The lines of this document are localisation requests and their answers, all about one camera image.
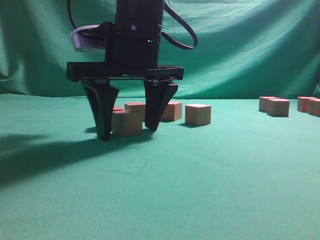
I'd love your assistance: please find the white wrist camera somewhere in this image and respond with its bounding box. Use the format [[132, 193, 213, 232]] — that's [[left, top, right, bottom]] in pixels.
[[69, 24, 106, 54]]

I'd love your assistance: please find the pink cube carried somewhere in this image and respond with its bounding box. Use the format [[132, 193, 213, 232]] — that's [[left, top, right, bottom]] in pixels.
[[161, 101, 183, 122]]

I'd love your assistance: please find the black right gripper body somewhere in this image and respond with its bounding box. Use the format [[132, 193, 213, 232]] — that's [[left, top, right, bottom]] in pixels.
[[66, 22, 184, 82]]

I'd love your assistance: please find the pink cube column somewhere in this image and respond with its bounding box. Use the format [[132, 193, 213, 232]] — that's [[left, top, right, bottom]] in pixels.
[[112, 106, 124, 112], [111, 110, 143, 137], [124, 102, 146, 112], [258, 96, 279, 113], [307, 98, 320, 117], [267, 98, 290, 117], [185, 103, 212, 126], [297, 96, 317, 113]]

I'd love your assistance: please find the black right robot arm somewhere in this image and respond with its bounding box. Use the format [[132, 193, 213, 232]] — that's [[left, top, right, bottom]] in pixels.
[[66, 0, 184, 141]]

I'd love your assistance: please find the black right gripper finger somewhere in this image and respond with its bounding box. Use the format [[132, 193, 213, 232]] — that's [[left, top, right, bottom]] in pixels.
[[143, 80, 179, 131], [80, 79, 119, 141]]

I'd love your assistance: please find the green cloth backdrop and cover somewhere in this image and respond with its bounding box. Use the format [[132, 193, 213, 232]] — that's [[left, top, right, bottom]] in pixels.
[[0, 0, 320, 240]]

